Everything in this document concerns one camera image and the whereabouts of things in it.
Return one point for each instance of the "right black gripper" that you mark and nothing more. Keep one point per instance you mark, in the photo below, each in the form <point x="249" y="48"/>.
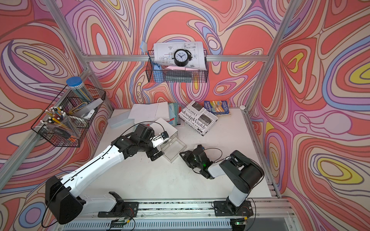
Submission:
<point x="186" y="157"/>

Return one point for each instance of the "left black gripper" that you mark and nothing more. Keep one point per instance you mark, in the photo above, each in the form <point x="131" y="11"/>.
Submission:
<point x="152" y="153"/>

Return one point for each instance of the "white three-drawer box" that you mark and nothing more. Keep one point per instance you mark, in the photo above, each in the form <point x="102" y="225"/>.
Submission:
<point x="173" y="146"/>

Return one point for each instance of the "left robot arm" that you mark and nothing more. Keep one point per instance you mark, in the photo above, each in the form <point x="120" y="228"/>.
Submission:
<point x="62" y="195"/>

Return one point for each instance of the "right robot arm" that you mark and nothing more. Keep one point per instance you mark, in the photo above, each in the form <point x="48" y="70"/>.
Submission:
<point x="243" y="172"/>

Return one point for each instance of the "teal books stack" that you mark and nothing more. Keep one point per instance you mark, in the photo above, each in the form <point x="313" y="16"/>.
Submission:
<point x="173" y="111"/>

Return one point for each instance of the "folded newspaper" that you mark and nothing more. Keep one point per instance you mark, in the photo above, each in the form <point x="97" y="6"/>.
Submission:
<point x="198" y="118"/>

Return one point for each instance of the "white open notebook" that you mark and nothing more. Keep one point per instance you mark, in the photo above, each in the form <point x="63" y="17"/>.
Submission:
<point x="149" y="112"/>

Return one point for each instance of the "translucent plastic box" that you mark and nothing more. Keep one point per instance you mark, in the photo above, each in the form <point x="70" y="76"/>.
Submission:
<point x="120" y="120"/>

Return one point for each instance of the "blue book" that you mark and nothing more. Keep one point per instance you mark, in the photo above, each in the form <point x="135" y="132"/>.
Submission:
<point x="217" y="108"/>

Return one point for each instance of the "black round clock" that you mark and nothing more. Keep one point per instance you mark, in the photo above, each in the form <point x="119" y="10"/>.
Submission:
<point x="182" y="57"/>

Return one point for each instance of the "white drawing sheet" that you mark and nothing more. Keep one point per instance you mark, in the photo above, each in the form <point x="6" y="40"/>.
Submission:
<point x="163" y="53"/>

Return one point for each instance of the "clear cup with pens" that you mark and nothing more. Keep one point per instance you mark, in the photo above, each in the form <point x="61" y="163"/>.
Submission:
<point x="59" y="123"/>

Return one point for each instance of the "blue lid pencil jar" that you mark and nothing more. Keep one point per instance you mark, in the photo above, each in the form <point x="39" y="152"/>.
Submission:
<point x="79" y="88"/>

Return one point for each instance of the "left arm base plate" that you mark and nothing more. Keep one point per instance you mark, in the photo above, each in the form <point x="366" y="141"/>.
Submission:
<point x="122" y="209"/>

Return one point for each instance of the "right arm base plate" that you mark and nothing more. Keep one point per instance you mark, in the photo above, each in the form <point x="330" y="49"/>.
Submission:
<point x="226" y="208"/>

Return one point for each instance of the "black wire wall basket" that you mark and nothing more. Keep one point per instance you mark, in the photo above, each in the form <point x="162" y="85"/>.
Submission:
<point x="157" y="73"/>

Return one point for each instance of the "black wire side basket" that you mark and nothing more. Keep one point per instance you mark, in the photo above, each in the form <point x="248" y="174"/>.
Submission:
<point x="68" y="100"/>

